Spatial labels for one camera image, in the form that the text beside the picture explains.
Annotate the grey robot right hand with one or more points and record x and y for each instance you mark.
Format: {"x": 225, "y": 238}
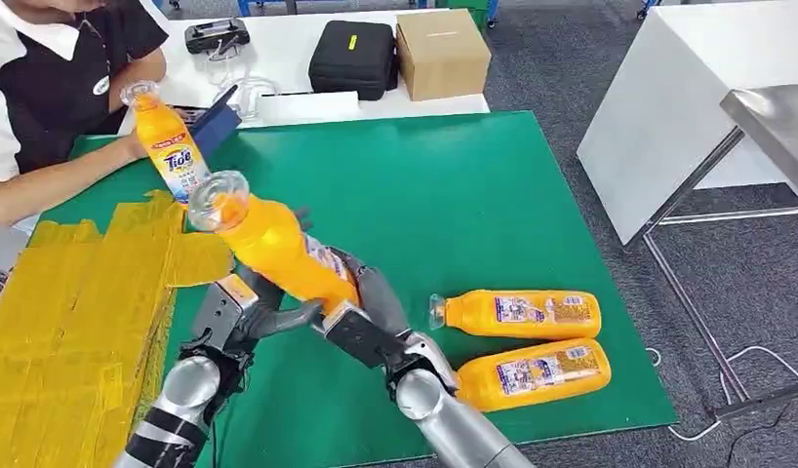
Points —
{"x": 383, "y": 300}

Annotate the person's right hand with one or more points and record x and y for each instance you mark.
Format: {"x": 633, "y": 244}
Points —
{"x": 135, "y": 145}

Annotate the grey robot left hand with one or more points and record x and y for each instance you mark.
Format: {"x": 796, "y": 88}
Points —
{"x": 263, "y": 323}

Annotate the orange drink bottle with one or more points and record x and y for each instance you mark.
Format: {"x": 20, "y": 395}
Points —
{"x": 169, "y": 148}
{"x": 476, "y": 316}
{"x": 270, "y": 245}
{"x": 535, "y": 381}

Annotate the green table mat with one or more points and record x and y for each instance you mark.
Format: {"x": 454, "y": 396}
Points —
{"x": 438, "y": 206}

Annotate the person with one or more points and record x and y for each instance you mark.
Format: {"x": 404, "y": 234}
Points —
{"x": 43, "y": 84}

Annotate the black remote controller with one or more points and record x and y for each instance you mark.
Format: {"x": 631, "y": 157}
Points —
{"x": 215, "y": 33}

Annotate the white table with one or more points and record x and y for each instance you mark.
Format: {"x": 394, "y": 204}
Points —
{"x": 283, "y": 45}

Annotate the black carrying case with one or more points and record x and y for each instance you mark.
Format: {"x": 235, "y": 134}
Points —
{"x": 354, "y": 63}

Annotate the cardboard box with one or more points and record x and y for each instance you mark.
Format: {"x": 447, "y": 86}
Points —
{"x": 441, "y": 57}

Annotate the green crate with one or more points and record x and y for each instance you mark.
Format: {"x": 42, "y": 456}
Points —
{"x": 467, "y": 8}

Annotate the white panel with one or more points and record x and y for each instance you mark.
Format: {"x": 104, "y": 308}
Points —
{"x": 657, "y": 116}

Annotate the steel table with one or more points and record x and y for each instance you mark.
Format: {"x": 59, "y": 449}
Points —
{"x": 780, "y": 129}

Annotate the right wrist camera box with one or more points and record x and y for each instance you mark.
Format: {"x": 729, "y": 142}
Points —
{"x": 360, "y": 337}

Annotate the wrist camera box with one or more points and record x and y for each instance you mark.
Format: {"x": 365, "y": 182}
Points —
{"x": 221, "y": 310}
{"x": 360, "y": 337}

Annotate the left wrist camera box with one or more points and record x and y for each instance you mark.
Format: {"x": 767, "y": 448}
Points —
{"x": 221, "y": 310}

